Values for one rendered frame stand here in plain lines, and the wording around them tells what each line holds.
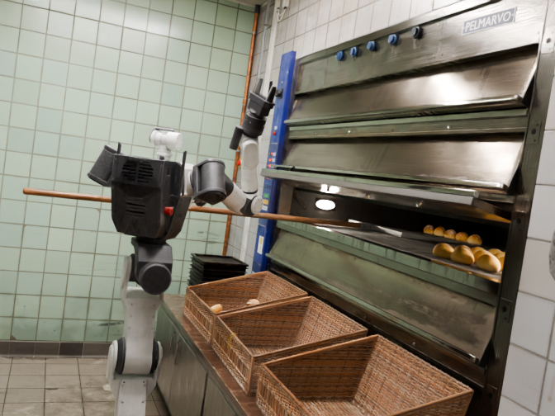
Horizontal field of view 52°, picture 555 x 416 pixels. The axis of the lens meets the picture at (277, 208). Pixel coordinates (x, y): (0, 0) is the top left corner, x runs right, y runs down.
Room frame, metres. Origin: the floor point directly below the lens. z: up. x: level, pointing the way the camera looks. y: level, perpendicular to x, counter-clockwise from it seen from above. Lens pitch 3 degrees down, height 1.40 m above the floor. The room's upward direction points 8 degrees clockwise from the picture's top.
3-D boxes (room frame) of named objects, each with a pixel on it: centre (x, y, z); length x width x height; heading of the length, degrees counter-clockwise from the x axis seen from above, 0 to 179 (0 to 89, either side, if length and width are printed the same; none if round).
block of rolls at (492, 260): (2.14, -0.98, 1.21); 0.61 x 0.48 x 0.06; 112
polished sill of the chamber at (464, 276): (2.53, -0.37, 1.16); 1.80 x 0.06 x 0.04; 22
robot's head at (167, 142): (2.24, 0.46, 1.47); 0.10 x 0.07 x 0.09; 78
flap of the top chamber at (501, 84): (2.52, -0.35, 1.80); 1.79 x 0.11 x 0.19; 22
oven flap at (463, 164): (2.52, -0.35, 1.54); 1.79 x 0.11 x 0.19; 22
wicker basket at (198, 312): (2.96, 0.11, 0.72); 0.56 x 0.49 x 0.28; 23
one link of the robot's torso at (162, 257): (2.16, 0.45, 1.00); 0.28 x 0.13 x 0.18; 22
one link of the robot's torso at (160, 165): (2.18, 0.48, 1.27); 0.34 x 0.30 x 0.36; 78
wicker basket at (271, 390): (1.84, -0.34, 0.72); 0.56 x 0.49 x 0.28; 22
